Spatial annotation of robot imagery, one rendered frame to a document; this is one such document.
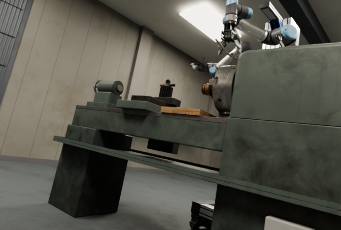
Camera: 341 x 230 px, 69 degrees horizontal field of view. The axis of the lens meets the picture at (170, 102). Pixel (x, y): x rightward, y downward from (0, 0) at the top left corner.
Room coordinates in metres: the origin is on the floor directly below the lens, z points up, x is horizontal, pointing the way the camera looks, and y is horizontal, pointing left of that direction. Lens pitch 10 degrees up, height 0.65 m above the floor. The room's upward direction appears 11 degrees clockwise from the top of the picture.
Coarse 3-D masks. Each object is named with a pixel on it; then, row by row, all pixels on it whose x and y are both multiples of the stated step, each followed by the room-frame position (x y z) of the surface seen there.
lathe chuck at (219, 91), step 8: (216, 72) 1.48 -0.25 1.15; (224, 72) 1.44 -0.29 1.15; (224, 80) 1.42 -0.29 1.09; (216, 88) 1.45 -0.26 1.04; (224, 88) 1.42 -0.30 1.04; (216, 96) 1.47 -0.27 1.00; (224, 96) 1.44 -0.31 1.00; (216, 104) 1.50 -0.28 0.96; (224, 104) 1.47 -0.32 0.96; (224, 112) 1.55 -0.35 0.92
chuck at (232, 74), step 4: (232, 68) 1.44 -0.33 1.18; (232, 72) 1.41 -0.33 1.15; (228, 76) 1.41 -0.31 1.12; (232, 76) 1.40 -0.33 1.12; (228, 80) 1.41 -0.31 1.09; (232, 80) 1.39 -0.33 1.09; (228, 84) 1.40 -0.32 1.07; (232, 84) 1.40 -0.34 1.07; (228, 88) 1.41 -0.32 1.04; (232, 88) 1.41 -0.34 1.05; (228, 92) 1.41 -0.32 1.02; (228, 96) 1.42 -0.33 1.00; (228, 100) 1.43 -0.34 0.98; (228, 104) 1.45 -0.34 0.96
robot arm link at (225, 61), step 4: (244, 44) 2.25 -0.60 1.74; (248, 44) 2.27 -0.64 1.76; (236, 48) 2.27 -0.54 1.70; (244, 48) 2.26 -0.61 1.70; (248, 48) 2.27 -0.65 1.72; (232, 52) 2.29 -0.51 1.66; (236, 52) 2.28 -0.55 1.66; (228, 56) 2.30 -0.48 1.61; (236, 56) 2.31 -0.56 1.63; (224, 60) 2.32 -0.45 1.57; (228, 60) 2.31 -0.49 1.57; (216, 64) 2.36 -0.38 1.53; (220, 64) 2.33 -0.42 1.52; (224, 64) 2.33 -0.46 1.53; (212, 68) 2.34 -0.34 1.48; (216, 68) 2.35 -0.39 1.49; (212, 72) 2.34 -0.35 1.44
